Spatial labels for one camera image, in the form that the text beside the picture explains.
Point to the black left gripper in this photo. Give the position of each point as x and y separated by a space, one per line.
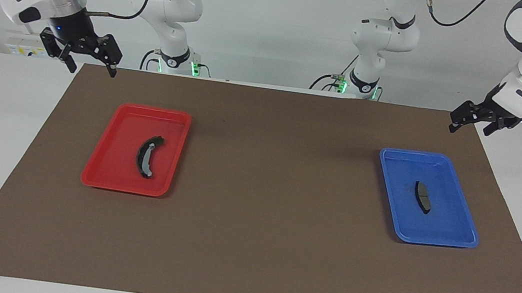
492 107

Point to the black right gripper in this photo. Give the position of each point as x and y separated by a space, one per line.
74 28

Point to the small dark brake pad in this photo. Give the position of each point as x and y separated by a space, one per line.
422 197

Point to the long curved brake pad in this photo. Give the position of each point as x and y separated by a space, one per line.
143 159

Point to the white power strip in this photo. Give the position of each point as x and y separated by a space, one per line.
27 47

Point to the blue plastic tray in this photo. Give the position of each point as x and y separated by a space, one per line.
442 226

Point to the red plastic tray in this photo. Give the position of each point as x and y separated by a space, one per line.
109 167

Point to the brown table mat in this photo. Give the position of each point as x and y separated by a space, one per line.
258 247

